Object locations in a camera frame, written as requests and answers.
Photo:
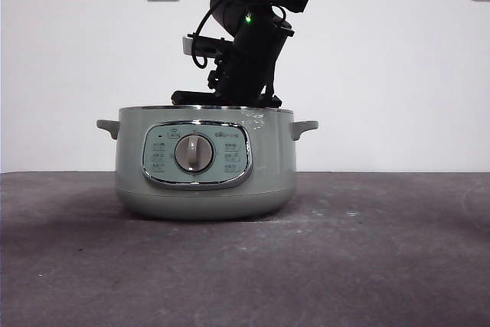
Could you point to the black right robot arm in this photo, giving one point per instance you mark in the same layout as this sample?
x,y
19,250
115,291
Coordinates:
x,y
260,41

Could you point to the pale green electric pot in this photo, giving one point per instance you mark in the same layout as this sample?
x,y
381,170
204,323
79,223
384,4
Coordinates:
x,y
268,158

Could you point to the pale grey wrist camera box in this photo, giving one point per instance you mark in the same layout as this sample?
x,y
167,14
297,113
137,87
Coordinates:
x,y
187,45

